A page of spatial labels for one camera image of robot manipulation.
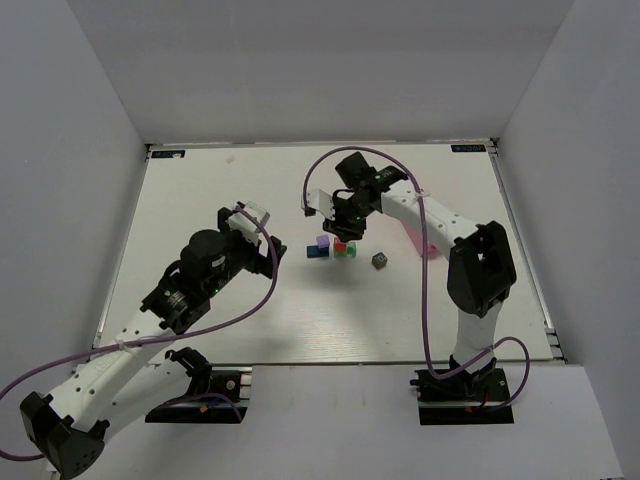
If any right corner label sticker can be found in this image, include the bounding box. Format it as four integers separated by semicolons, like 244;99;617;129
451;144;486;153

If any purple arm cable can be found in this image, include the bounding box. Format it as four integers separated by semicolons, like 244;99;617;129
301;146;531;412
0;202;281;461

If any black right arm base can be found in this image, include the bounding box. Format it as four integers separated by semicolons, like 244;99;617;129
409;368;514;426

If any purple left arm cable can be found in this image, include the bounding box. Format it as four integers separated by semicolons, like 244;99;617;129
0;202;281;461

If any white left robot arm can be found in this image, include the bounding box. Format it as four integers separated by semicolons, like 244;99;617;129
19;202;286;479

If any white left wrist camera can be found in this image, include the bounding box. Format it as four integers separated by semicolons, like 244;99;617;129
226;201;270;246

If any dark blue rectangular block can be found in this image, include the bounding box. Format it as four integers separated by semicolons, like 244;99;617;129
306;245;330;259

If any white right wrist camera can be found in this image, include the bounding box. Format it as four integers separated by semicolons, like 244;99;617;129
301;189;335;220

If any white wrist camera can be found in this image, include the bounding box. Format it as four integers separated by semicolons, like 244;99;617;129
226;201;270;246
301;189;335;220

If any grey house block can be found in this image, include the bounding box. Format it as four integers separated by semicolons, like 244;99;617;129
371;252;388;270

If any pink plastic box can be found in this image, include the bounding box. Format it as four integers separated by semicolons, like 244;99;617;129
402;222;440;258

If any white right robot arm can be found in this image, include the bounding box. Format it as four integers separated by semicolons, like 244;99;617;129
302;147;517;380

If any left corner label sticker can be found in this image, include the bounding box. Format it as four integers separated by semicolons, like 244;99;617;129
151;150;186;159

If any purple cube block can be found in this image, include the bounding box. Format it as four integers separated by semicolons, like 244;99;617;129
316;235;331;250

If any corner label sticker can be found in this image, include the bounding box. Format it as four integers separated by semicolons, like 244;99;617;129
451;144;486;153
151;150;186;159

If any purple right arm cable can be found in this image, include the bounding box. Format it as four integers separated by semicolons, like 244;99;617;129
301;146;531;412

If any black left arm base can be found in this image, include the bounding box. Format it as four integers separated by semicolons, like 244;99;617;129
144;367;252;425

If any green hospital arch block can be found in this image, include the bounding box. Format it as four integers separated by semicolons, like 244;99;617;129
334;241;357;259

